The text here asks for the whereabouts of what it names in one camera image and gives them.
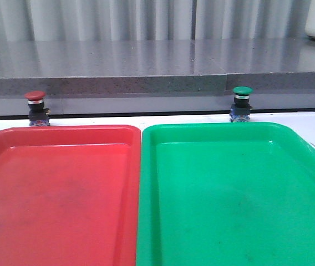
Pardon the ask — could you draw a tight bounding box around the green plastic tray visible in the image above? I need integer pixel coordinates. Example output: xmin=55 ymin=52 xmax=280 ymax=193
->
xmin=136 ymin=122 xmax=315 ymax=265

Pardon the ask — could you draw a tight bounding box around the white pleated curtain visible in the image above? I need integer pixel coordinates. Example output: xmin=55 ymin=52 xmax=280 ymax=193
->
xmin=0 ymin=1 xmax=310 ymax=42

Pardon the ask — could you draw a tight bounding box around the red plastic tray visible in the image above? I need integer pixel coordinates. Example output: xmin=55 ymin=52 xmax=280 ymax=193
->
xmin=0 ymin=125 xmax=141 ymax=265

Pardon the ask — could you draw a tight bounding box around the red mushroom push button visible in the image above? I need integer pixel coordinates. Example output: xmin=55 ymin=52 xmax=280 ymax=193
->
xmin=24 ymin=91 xmax=50 ymax=126

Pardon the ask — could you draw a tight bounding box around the grey stone counter slab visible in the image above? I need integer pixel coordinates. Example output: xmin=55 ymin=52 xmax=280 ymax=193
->
xmin=0 ymin=38 xmax=315 ymax=97

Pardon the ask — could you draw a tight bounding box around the green mushroom push button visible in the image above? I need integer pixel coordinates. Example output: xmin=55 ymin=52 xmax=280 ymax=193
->
xmin=230 ymin=86 xmax=253 ymax=122

